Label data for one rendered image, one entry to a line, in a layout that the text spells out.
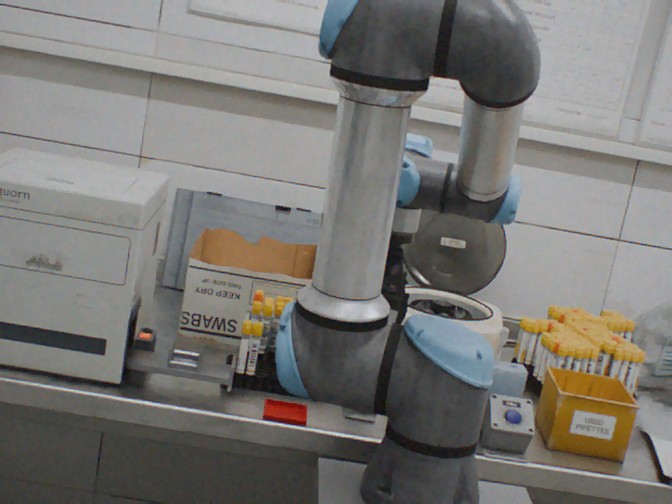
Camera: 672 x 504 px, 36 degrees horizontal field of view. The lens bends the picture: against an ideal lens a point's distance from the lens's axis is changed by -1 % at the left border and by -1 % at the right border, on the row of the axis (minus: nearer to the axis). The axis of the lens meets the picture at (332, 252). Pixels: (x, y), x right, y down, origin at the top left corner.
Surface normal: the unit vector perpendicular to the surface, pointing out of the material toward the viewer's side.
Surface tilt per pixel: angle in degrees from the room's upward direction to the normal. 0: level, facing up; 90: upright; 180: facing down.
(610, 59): 94
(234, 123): 90
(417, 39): 111
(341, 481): 1
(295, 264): 88
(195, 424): 90
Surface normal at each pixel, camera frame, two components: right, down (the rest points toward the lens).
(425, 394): -0.19, 0.18
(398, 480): -0.46, -0.19
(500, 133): 0.18, 0.90
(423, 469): -0.17, -0.12
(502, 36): 0.44, 0.22
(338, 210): -0.56, 0.18
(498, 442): -0.07, 0.68
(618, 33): 0.00, 0.32
